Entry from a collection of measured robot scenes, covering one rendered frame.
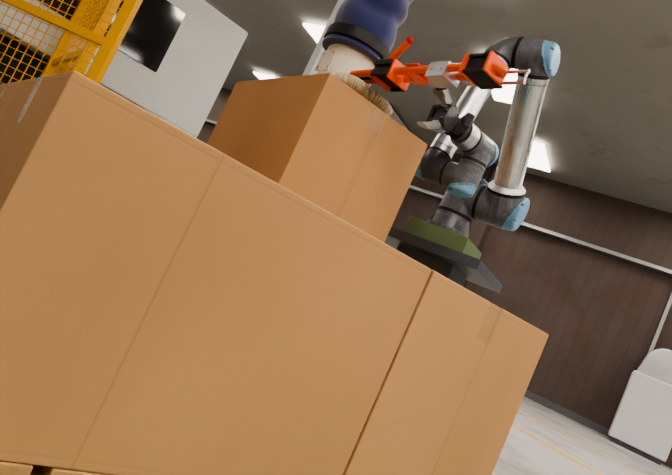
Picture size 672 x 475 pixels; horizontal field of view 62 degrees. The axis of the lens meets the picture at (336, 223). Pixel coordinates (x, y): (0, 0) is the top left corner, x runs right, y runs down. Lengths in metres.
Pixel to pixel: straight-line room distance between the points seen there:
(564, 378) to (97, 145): 10.47
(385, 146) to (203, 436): 1.04
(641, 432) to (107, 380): 9.39
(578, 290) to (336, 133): 9.72
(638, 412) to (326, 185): 8.66
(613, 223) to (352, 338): 10.54
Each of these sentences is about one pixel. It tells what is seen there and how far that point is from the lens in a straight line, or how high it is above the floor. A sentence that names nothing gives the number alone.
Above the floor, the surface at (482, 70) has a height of 1.05.
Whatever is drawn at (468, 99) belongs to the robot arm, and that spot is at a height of 1.25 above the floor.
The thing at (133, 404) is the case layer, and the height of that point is 0.23.
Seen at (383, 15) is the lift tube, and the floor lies 1.28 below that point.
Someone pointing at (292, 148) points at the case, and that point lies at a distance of 1.45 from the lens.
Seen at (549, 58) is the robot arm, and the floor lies 1.48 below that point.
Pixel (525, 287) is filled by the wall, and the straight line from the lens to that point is 11.09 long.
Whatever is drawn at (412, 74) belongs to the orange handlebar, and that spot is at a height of 1.06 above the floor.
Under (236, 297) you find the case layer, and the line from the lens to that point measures 0.73.
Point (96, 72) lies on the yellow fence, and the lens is 2.71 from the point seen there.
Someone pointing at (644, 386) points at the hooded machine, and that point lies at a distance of 9.84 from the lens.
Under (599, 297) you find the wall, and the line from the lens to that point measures 10.99.
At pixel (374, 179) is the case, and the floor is 0.77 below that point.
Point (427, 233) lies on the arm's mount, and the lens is 2.30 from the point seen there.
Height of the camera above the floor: 0.46
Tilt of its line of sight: 5 degrees up
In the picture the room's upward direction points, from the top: 25 degrees clockwise
